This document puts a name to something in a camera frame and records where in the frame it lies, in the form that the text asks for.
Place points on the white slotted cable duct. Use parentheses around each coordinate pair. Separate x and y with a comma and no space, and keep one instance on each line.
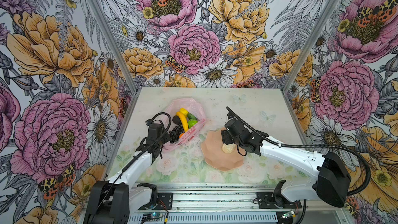
(211,218)

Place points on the right aluminium corner post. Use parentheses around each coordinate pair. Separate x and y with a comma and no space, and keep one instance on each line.
(305,51)

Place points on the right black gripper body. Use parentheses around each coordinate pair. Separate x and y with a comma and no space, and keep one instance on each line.
(229,139)

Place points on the yellow fake banana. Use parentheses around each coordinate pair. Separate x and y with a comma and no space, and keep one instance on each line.
(184,121)

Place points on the green fake lime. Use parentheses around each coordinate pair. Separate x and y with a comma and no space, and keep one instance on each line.
(192,122)

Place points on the yellow fake lemon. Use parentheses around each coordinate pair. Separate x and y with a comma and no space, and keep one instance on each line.
(184,112)

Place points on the left aluminium corner post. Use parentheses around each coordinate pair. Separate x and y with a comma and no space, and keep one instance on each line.
(96,8)

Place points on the dark fake grape bunch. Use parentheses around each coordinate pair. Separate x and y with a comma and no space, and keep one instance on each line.
(176,133)

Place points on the pink faceted plastic bowl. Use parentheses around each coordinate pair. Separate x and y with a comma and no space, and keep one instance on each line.
(215,157)

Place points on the dark green fake avocado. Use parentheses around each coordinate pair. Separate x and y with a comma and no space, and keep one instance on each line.
(191,117)

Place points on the beige fake garlic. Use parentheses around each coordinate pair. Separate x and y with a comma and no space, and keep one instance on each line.
(228,149)

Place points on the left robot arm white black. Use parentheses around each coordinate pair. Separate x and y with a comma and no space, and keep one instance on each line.
(110,201)

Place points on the aluminium corner post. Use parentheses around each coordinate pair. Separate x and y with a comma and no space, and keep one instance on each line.
(96,8)
(305,51)

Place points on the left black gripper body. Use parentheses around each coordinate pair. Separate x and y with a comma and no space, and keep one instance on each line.
(165,139)

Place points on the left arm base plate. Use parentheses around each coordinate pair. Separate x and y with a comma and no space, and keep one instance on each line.
(164,201)

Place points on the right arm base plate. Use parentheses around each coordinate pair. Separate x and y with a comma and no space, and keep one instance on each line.
(267,200)

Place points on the green circuit board left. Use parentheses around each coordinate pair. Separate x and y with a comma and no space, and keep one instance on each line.
(152,217)

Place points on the dark brown fake avocado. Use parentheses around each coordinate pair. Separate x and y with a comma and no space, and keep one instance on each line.
(176,120)

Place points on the green circuit board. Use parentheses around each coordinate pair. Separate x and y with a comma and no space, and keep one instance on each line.
(289,214)
(152,217)

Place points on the aluminium frame rail front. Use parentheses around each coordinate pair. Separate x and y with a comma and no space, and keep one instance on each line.
(213,198)

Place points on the green circuit board right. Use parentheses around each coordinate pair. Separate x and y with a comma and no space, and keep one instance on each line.
(289,214)

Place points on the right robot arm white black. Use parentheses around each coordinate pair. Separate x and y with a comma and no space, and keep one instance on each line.
(328,179)

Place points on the pink plastic bag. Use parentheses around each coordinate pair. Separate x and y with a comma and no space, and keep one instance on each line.
(187,119)

